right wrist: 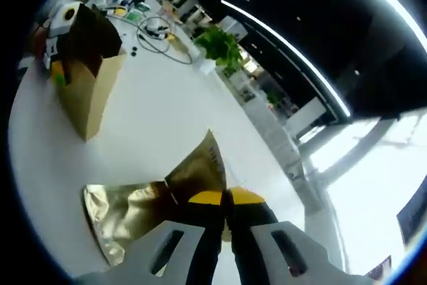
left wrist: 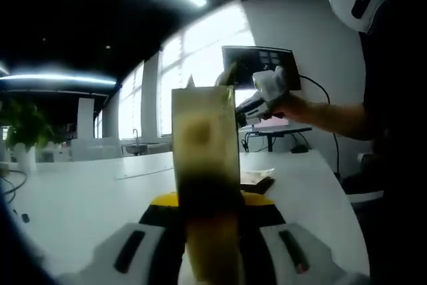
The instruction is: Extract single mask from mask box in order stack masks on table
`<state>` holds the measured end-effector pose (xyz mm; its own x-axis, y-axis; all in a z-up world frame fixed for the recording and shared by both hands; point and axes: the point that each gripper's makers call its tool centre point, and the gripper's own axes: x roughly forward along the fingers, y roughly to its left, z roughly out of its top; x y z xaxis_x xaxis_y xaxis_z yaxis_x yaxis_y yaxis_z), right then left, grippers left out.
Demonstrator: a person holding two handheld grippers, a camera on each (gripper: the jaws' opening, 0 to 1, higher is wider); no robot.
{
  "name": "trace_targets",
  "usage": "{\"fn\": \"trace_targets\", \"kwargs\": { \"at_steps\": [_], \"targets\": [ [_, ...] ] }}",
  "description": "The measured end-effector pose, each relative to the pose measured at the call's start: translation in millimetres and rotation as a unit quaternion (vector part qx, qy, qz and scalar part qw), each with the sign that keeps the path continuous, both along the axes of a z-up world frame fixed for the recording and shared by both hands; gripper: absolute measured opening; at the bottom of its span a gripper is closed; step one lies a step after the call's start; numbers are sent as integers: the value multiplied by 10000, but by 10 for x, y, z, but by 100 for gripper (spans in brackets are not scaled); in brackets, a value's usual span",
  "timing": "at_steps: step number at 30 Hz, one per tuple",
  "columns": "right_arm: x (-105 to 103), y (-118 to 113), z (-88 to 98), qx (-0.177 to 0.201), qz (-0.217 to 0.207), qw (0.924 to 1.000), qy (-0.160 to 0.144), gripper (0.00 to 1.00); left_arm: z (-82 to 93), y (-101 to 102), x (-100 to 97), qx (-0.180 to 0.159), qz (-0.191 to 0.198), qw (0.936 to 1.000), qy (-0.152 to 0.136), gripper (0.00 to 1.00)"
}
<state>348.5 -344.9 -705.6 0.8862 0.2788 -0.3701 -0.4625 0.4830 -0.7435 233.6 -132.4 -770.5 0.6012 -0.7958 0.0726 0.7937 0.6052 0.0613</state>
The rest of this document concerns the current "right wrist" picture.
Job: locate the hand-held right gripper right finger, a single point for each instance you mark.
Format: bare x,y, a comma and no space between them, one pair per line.
253,241

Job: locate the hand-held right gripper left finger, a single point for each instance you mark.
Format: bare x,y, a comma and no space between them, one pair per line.
203,231

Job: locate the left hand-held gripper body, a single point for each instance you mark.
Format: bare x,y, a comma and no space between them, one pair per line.
58,24

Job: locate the gold paper bag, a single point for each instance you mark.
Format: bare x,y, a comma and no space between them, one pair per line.
86,104

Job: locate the gold foil mask packet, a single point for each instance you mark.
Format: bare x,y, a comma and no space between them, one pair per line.
203,171

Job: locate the green box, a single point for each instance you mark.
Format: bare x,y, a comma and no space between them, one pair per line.
134,15

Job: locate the spare gripper with yellow tip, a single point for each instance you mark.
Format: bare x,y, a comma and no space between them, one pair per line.
118,12
170,36

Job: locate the white table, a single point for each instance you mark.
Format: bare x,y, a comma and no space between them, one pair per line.
166,104

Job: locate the tan wooden piece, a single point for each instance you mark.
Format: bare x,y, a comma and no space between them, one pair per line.
181,46

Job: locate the white cabinet counter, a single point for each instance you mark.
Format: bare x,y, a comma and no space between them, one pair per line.
307,116

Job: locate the white plant pot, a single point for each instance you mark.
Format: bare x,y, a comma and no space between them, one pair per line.
207,66

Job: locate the long ceiling light strip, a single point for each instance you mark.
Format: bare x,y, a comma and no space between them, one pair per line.
393,1
345,111

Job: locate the green potted plant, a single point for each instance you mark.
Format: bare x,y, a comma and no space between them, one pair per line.
218,44

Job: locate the black wall monitor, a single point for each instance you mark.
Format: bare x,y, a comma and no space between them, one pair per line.
415,218

